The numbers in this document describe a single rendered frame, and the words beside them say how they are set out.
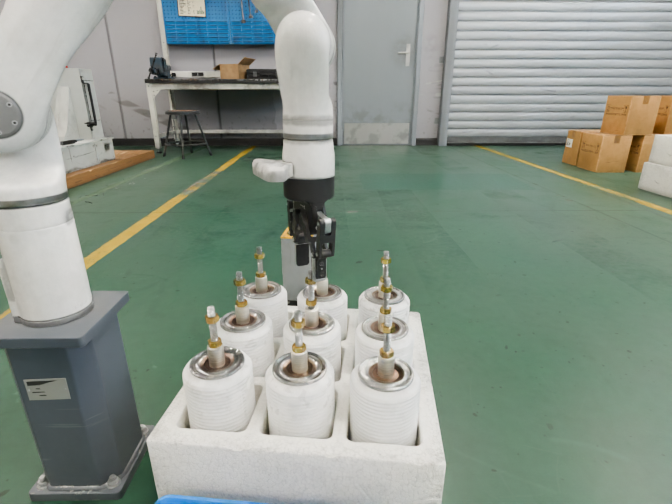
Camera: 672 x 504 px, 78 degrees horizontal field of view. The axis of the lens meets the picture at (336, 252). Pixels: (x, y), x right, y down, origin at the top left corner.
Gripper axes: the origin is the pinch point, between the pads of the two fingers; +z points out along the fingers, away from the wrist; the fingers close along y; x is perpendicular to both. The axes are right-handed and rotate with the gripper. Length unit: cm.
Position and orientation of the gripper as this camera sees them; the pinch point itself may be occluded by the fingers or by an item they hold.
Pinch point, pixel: (310, 264)
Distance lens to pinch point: 65.8
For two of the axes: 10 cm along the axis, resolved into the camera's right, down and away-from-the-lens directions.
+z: -0.1, 9.4, 3.5
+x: -9.0, 1.5, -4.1
